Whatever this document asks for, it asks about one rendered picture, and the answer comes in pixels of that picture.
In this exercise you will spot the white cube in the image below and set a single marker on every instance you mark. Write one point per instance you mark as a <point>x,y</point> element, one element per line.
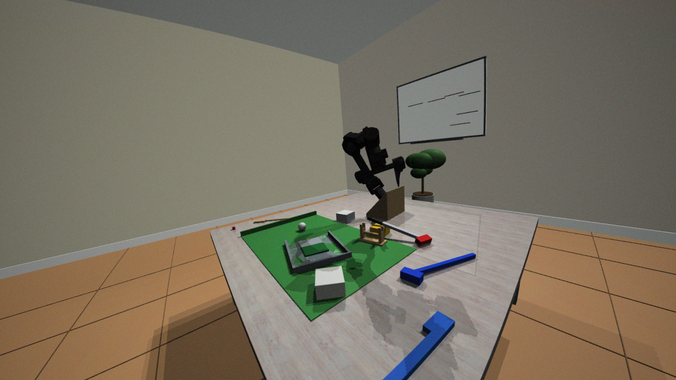
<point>329,283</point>
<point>345,216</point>

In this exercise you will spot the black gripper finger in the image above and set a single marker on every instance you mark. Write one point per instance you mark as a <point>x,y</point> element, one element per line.
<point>398,168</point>
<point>365,180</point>

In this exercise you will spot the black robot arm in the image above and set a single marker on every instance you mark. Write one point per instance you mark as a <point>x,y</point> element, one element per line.
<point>368,138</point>

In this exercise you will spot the green mat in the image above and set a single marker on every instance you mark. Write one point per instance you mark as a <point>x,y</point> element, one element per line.
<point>368,260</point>

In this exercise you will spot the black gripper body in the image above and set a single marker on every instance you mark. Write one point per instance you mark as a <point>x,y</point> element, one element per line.
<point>379,167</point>

